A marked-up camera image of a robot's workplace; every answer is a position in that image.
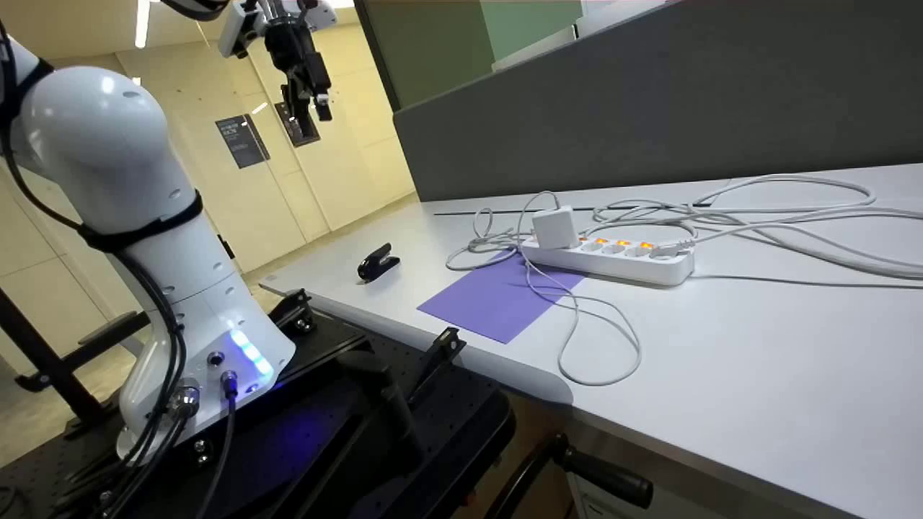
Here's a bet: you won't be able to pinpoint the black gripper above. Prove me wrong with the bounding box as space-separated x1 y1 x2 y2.
261 0 333 140

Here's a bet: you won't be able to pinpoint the white power strip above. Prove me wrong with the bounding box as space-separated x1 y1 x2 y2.
520 238 696 288

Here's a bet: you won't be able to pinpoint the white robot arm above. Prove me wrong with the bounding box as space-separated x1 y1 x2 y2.
3 39 294 465

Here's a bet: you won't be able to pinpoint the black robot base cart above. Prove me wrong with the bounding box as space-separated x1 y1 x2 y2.
0 287 520 519

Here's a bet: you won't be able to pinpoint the green partition panel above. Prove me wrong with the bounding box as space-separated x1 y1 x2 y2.
356 0 582 112

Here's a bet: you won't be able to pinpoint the black clip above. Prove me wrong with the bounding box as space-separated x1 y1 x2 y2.
359 243 399 282

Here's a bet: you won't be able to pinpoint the purple paper sheet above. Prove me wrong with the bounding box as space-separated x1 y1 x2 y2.
421 261 581 344

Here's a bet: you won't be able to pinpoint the white power adapter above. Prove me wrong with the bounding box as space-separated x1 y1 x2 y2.
533 209 578 248

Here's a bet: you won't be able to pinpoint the grey partition panel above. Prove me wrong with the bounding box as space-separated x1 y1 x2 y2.
396 0 923 199

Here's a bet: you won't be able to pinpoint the dark wall poster left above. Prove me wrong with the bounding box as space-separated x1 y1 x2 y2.
218 115 270 170

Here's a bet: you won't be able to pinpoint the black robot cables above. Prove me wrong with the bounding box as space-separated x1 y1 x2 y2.
0 23 244 519

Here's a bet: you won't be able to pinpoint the black handle under table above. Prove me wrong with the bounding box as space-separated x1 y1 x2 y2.
487 432 657 519

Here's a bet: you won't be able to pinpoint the white cable on table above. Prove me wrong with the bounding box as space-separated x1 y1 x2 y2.
443 174 923 390

